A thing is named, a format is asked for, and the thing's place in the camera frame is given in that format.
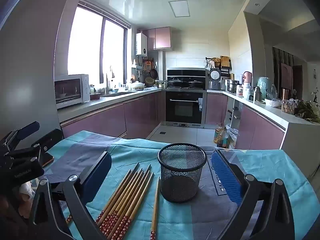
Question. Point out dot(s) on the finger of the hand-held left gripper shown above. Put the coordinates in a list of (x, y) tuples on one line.
[(48, 140), (27, 130)]

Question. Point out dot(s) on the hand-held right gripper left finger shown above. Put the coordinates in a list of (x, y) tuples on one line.
[(97, 175)]

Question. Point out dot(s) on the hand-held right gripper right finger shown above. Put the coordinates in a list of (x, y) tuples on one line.
[(226, 177)]

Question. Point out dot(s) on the bunch of wooden chopsticks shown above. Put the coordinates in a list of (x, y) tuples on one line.
[(122, 200)]

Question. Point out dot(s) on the black mesh utensil holder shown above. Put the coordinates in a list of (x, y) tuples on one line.
[(182, 180)]

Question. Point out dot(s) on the person's left hand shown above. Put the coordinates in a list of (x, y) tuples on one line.
[(25, 192)]

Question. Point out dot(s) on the black smartphone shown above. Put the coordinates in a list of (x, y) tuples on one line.
[(47, 158)]

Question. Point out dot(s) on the yellow cooking oil bottle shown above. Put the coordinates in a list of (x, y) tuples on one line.
[(217, 135)]

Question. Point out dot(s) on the clear plastic bag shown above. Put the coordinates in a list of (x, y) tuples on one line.
[(232, 133)]

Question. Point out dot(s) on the teal grey printed tablecloth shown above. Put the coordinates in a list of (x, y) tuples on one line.
[(200, 220)]

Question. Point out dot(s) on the white microwave oven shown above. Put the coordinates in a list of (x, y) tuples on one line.
[(70, 90)]

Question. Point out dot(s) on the pink base cabinets under window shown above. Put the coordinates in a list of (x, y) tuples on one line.
[(105, 120)]

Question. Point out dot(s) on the pink base cabinets with peninsula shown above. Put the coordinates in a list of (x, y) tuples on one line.
[(262, 132)]

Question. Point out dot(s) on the grey refrigerator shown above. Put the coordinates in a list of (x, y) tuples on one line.
[(30, 67)]

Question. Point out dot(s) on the dark red bowl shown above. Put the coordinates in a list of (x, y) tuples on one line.
[(95, 96)]

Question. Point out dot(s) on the chrome kitchen faucet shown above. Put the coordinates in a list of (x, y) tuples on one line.
[(108, 85)]

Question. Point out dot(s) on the black built-in oven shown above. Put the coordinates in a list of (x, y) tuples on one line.
[(183, 107)]

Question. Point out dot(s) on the white bowl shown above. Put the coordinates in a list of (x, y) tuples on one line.
[(272, 103)]

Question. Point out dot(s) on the stainless steel thermos flask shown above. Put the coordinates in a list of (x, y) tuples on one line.
[(257, 95)]

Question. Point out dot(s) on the stainless steel stockpot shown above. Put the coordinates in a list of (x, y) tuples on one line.
[(232, 86)]

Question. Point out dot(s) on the clear food container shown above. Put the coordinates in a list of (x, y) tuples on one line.
[(288, 107)]

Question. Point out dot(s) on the white casserole dish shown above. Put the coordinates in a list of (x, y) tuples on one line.
[(137, 85)]

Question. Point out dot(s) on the black wok with lid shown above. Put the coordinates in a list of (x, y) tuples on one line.
[(196, 83), (176, 82)]

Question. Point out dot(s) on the mint green air fryer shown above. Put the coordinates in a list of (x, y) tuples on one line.
[(265, 86)]

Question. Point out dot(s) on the white rice cooker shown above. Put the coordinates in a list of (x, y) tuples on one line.
[(215, 77)]

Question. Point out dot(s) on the copper tumbler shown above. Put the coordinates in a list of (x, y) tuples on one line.
[(285, 94)]

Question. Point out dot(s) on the pink electric kettle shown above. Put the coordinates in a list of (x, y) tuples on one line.
[(247, 77)]

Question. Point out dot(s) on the large kitchen window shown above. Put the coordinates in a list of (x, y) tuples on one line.
[(85, 42)]

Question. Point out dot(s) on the green leafy vegetables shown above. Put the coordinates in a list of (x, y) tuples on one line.
[(307, 111)]

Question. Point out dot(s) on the woven basket bowl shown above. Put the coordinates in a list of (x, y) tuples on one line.
[(150, 81)]

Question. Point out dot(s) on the black range hood unit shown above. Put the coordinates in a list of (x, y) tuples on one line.
[(186, 73)]

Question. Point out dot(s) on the hanging black frying pan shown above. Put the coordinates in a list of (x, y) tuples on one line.
[(153, 73)]

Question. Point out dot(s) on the wooden cutting board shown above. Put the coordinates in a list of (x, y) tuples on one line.
[(225, 61)]

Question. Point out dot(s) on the white vertical pipe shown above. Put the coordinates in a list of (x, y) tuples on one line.
[(161, 65)]

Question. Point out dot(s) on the white gas water heater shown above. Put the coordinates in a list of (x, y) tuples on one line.
[(141, 43)]

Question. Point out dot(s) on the ceiling light panel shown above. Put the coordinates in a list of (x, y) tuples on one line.
[(178, 8)]

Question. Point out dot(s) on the pink wall cabinet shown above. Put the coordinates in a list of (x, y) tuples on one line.
[(160, 38)]

